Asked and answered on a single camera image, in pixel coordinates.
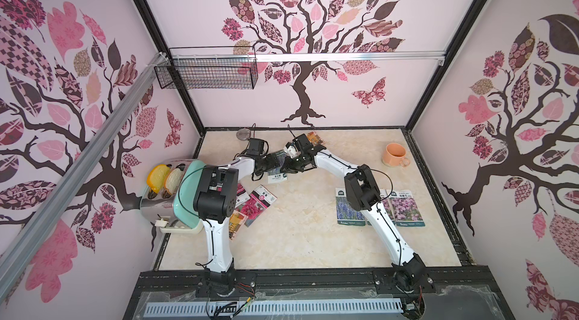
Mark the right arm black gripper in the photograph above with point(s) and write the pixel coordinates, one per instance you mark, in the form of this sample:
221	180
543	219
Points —
296	162

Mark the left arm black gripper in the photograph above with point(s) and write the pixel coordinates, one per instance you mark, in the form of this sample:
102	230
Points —
273	162

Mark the orange illustrated packet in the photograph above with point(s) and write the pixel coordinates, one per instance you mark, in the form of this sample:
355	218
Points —
314	138
236	221

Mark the pink rose packet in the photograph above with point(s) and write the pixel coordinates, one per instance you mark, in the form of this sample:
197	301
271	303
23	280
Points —
260	199
242	195

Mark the lavender seed packet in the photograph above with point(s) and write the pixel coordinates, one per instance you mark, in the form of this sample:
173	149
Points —
345	215
275	175

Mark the pink cosmos seed packet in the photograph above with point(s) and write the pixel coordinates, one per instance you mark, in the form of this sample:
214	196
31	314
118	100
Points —
386	201

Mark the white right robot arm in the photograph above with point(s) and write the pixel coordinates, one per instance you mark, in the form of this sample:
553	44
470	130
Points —
363	195

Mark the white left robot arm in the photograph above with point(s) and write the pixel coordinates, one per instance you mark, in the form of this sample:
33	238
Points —
214	203

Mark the clear glass jar with grains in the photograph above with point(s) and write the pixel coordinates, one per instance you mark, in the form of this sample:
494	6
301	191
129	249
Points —
244	134

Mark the orange illustrated packet by toaster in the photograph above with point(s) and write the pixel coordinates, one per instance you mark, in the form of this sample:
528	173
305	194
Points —
236	221

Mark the beige toast slice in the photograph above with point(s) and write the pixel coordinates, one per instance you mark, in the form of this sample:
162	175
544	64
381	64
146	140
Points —
173	181

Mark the orange ceramic mug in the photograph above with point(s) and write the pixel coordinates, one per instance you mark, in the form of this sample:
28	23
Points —
395	155

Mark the black wire basket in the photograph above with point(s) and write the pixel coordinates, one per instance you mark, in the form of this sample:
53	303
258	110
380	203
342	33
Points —
209	67

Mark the white slotted cable duct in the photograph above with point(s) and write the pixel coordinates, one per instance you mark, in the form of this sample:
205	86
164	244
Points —
232	309

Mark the aluminium rail on wall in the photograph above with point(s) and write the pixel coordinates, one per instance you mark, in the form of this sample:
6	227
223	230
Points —
20	253

